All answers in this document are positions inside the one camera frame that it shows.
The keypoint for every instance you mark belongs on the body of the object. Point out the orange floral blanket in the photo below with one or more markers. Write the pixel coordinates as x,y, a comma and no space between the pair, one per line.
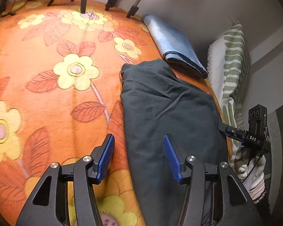
49,98

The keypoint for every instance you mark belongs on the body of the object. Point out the green striped white pillow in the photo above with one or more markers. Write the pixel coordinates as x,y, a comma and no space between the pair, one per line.
233,58
228,113

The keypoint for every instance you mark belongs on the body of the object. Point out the person's right hand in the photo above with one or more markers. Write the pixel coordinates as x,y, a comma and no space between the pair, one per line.
241,162

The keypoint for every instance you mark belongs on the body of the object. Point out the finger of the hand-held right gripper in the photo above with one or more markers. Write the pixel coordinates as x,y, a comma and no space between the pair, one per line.
237,138
233,130

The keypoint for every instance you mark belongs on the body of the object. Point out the person's right forearm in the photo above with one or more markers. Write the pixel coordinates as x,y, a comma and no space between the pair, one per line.
257,188

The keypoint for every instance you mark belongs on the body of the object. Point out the dark pants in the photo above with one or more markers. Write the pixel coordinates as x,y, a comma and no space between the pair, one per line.
160,103

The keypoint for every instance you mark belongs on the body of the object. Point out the folded blue cloth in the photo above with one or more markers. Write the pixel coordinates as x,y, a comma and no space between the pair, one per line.
174,44

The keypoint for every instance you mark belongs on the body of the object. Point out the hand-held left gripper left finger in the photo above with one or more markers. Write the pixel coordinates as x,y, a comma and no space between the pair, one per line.
105,160

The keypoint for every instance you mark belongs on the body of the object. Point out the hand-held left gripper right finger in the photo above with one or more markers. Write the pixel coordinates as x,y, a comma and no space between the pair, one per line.
173,160

